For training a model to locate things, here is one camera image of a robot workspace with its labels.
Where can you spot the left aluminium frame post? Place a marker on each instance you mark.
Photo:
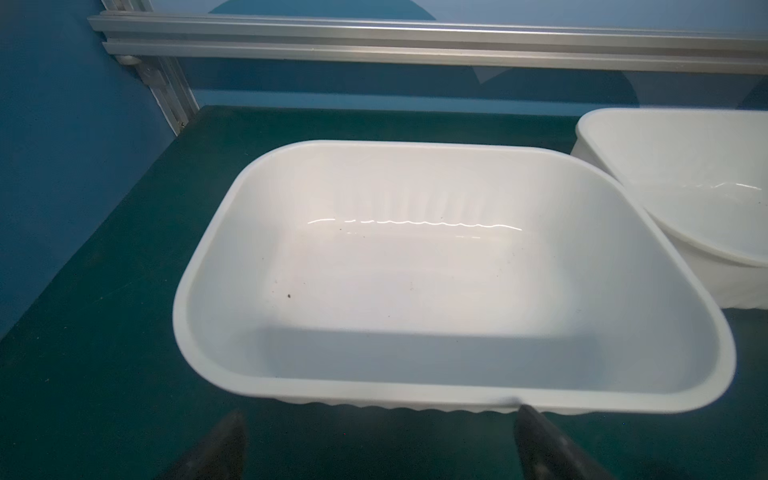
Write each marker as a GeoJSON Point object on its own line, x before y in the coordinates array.
{"type": "Point", "coordinates": [165, 90]}

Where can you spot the white plastic bin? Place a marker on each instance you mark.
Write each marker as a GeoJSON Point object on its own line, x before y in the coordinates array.
{"type": "Point", "coordinates": [702, 175]}
{"type": "Point", "coordinates": [449, 277]}

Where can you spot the horizontal aluminium frame rail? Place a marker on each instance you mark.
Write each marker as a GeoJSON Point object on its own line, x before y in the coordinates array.
{"type": "Point", "coordinates": [434, 43]}

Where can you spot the white middle plastic bin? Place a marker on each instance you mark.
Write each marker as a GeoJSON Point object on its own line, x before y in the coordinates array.
{"type": "Point", "coordinates": [702, 175]}

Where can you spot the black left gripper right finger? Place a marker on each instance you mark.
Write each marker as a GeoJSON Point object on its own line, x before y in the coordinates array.
{"type": "Point", "coordinates": [545, 452]}

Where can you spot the white left plastic bin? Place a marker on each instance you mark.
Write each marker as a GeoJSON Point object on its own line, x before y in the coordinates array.
{"type": "Point", "coordinates": [449, 277]}

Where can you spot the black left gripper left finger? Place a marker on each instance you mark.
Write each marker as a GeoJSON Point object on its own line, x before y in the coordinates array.
{"type": "Point", "coordinates": [220, 454]}

